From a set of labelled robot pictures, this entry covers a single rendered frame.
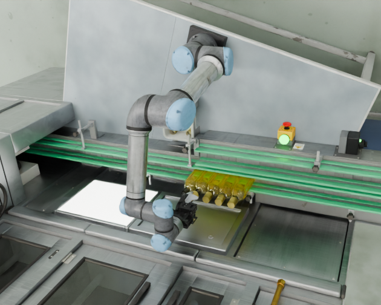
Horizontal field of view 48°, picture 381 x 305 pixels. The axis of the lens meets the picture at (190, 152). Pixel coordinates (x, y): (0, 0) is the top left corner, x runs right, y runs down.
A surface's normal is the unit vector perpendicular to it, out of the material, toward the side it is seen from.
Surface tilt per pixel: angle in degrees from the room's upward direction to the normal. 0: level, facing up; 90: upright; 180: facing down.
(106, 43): 0
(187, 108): 80
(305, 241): 90
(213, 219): 90
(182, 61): 10
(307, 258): 90
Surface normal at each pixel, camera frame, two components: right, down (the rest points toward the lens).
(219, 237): -0.05, -0.90
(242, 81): -0.40, 0.42
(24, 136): 0.91, 0.14
